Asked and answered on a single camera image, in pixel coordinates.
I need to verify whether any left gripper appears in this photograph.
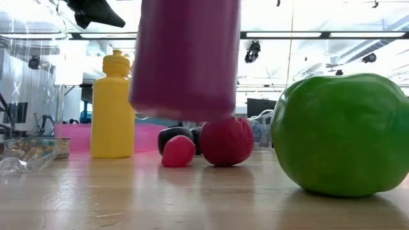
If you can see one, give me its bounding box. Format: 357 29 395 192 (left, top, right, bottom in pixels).
65 0 127 30

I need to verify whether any magenta squeeze bottle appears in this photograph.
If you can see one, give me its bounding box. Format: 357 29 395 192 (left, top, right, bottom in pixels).
128 0 242 123

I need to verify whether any yellow squeeze bottle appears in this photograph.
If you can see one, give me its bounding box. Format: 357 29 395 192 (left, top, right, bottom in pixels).
89 49 136 160

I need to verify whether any clear bottle white cap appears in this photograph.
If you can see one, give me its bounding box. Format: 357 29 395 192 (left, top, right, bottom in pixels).
0 0 68 176

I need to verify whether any dark purple toy plum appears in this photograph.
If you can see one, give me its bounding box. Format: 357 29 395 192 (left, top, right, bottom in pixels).
157 126 195 157

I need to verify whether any blue label tin can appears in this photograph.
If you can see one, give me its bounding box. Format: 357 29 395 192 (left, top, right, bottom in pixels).
47 137 72 160
251 120 263 144

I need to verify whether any pink plastic tray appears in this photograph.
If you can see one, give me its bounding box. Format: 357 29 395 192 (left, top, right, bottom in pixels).
53 123 167 153

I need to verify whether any small red toy strawberry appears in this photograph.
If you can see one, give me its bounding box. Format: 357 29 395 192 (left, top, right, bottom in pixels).
160 134 197 169

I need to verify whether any large red toy strawberry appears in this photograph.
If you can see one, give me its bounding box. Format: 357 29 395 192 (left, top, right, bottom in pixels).
199 116 256 167

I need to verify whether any black computer monitor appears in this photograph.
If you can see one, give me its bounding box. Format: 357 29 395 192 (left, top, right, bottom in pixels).
246 98 277 118

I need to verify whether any clear plastic bin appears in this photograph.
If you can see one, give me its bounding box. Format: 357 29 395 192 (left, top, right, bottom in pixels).
248 109 275 150

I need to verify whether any black overhead light bar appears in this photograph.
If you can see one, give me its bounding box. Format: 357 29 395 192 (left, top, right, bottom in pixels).
68 30 409 40

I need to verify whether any green toy apple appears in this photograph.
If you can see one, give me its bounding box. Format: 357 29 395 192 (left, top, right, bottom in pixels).
270 73 409 198

